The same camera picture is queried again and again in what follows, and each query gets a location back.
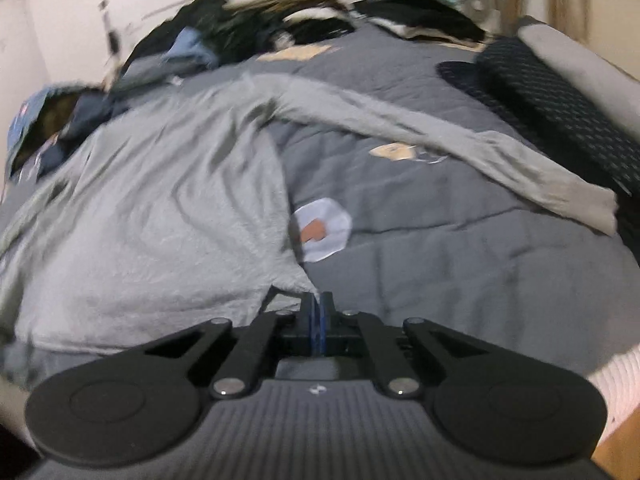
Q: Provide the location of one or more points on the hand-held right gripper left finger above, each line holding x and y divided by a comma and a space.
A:
305, 325

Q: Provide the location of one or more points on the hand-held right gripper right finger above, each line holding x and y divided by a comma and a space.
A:
331, 325

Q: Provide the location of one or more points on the light grey long-sleeve shirt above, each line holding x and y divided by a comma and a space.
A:
150, 210

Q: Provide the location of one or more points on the grey quilt with fish prints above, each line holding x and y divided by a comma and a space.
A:
450, 260

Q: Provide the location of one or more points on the thin navy dotted folded garment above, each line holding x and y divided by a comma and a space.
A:
465, 75

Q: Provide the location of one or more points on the navy blue garment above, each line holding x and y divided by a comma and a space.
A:
90, 120

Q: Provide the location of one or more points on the black crumpled garment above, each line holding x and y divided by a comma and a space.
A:
320, 27

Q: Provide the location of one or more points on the folded dark grey garments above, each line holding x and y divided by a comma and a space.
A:
145, 72

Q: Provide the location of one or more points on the light blue garment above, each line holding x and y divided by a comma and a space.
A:
192, 47

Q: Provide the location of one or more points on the thick navy dotted folded garment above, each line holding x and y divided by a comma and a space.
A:
550, 100

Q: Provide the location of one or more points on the black folded garment pile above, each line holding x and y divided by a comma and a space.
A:
425, 17

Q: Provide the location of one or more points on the black jacket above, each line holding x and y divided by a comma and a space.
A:
210, 15

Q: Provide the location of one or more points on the phone holder stick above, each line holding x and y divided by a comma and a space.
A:
112, 40

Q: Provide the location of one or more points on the light blue denim jeans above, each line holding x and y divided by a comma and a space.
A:
25, 110

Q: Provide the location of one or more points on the white box fan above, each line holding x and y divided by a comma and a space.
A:
477, 2

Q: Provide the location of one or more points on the grey folded sweatshirt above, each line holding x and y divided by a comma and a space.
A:
575, 60

